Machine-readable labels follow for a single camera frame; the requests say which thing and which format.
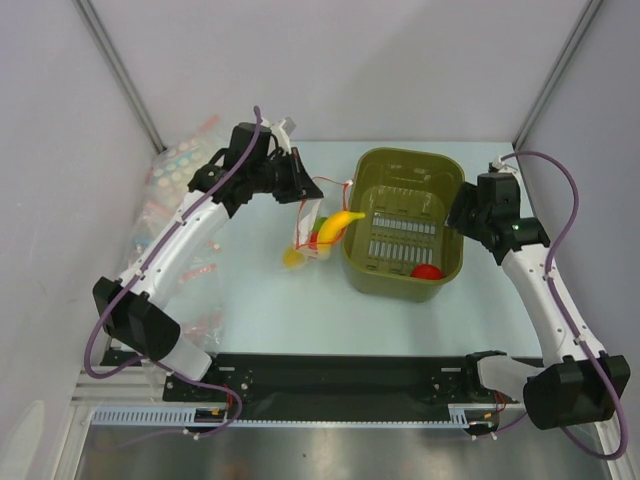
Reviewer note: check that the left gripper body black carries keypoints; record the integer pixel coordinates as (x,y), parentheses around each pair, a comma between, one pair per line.
(279,176)

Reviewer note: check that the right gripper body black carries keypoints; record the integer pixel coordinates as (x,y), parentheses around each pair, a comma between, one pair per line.
(461,207)

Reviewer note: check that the clear zip bag orange zipper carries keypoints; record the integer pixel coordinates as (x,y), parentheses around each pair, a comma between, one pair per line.
(311,216)

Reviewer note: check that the green toy starfruit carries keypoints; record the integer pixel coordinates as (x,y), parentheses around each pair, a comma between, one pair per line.
(318,223)

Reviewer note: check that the red toy apple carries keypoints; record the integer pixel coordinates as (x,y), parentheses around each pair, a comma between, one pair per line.
(313,241)

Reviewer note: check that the yellow toy banana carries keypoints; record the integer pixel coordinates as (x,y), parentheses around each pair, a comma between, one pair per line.
(333,225)

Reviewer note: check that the yellow toy starfruit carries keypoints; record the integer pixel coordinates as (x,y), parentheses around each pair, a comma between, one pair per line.
(293,259)

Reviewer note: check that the red toy tomato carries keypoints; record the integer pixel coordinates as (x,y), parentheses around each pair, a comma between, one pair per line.
(427,272)

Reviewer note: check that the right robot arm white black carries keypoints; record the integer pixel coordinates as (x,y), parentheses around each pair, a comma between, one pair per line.
(579,382)

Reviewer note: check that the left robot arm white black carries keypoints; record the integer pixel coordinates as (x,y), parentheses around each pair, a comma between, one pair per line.
(127,313)

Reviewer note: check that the pile of clear zip bags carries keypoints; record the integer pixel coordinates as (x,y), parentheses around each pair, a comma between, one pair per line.
(191,294)

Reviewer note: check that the olive green plastic bin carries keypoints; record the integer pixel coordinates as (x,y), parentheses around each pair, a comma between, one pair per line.
(406,196)

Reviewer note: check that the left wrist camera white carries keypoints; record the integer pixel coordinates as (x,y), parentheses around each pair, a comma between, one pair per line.
(281,130)

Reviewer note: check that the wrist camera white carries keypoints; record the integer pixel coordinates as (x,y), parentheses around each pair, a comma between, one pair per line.
(281,130)
(501,166)

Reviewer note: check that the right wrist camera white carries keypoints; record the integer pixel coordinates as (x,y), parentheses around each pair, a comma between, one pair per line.
(501,166)

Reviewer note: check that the white slotted cable duct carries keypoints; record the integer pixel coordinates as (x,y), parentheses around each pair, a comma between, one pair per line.
(452,417)

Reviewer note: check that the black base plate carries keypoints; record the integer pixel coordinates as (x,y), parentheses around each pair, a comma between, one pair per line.
(339,386)

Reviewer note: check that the aluminium frame rail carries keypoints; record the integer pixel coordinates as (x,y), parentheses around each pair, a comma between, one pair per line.
(140,384)

